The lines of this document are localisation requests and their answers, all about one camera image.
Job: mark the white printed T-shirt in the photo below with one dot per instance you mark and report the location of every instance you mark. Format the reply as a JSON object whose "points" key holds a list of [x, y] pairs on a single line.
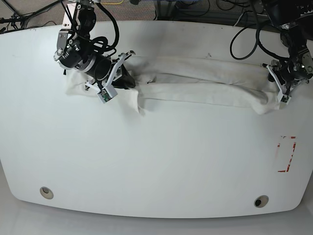
{"points": [[198, 80]]}

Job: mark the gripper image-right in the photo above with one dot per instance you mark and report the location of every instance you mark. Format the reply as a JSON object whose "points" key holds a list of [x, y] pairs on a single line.
{"points": [[287, 76]]}

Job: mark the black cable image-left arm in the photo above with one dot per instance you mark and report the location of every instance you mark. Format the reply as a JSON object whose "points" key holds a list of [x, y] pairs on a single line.
{"points": [[107, 36]]}

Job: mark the white power strip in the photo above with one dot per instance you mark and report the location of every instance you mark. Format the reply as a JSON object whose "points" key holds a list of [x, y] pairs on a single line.
{"points": [[301, 11]]}

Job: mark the black tripod stand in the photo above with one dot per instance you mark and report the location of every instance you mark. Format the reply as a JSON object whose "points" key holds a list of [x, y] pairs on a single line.
{"points": [[19, 21]]}

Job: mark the left table cable grommet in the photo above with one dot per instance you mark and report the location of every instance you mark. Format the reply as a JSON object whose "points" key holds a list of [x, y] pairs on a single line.
{"points": [[46, 193]]}

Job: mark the right table cable grommet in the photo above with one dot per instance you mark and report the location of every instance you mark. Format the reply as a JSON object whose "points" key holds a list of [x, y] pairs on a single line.
{"points": [[261, 201]]}

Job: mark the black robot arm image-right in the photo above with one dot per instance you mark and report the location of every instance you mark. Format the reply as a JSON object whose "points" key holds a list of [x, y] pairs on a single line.
{"points": [[291, 34]]}

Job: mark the table cable grommet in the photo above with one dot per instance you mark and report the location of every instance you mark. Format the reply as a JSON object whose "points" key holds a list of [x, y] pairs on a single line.
{"points": [[261, 201], [46, 193]]}

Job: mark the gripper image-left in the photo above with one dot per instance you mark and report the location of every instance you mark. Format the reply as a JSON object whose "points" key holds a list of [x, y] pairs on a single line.
{"points": [[104, 71]]}

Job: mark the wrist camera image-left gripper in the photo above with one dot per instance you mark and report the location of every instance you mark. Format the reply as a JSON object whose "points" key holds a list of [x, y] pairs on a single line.
{"points": [[107, 94]]}

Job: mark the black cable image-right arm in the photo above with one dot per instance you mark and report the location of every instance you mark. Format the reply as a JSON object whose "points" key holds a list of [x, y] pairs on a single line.
{"points": [[255, 41]]}

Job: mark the red tape rectangle marking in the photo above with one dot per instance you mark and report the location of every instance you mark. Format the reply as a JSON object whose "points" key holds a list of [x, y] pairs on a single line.
{"points": [[284, 153]]}

